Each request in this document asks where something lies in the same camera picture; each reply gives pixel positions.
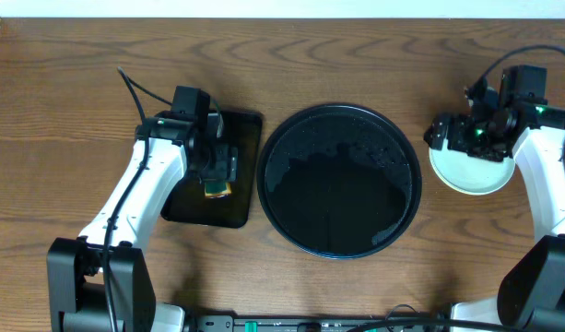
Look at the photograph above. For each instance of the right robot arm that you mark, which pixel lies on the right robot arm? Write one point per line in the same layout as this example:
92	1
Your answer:
531	296

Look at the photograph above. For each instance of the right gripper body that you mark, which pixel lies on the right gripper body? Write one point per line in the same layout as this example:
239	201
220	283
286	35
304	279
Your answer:
460	136

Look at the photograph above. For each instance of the light blue plate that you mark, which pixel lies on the light blue plate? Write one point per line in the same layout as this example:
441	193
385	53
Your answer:
470	176

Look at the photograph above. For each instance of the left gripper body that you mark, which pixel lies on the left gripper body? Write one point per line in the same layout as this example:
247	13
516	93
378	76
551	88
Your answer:
219	171

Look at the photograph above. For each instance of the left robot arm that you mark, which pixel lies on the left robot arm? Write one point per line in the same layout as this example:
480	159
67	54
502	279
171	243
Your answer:
99	281

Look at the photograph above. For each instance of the black rectangular tray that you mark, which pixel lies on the black rectangular tray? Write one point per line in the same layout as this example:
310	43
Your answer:
188	203

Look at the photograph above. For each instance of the green and yellow sponge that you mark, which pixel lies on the green and yellow sponge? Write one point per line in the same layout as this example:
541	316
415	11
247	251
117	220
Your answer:
217	189

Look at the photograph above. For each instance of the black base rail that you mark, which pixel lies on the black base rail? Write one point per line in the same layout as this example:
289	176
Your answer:
229	323

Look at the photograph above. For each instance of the round black tray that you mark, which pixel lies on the round black tray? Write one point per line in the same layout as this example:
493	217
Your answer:
339	180

